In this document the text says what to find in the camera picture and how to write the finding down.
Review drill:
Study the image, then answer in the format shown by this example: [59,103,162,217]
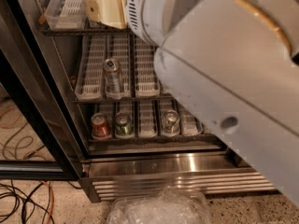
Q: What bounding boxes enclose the black floor cables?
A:
[0,179,83,224]

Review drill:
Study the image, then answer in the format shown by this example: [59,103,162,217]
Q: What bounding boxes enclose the stainless steel display fridge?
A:
[1,0,272,202]

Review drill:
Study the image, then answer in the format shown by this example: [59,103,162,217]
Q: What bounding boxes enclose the clear crumpled plastic bag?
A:
[107,187,212,224]

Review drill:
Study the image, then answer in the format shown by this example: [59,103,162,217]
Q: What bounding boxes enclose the red soda can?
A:
[91,113,110,138]

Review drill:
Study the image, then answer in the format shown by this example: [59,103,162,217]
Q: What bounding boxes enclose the top wire shelf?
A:
[41,28,132,36]

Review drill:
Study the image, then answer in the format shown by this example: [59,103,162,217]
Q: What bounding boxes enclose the middle wire shelf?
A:
[72,94,175,105]

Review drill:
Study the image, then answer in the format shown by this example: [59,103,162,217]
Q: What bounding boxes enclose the shelf glide tray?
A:
[75,35,106,102]
[45,0,86,30]
[134,35,160,97]

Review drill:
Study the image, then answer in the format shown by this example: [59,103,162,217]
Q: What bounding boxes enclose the dark green soda can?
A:
[114,112,133,137]

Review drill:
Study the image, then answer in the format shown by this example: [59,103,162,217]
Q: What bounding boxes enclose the green red white can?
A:
[162,109,180,133]

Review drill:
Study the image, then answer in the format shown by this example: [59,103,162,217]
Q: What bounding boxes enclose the orange power cable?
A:
[40,180,56,224]

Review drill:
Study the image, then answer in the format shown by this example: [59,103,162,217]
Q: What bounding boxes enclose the silver blue can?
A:
[103,58,124,93]

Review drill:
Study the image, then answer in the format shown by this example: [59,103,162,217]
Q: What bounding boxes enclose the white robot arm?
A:
[84,0,299,204]

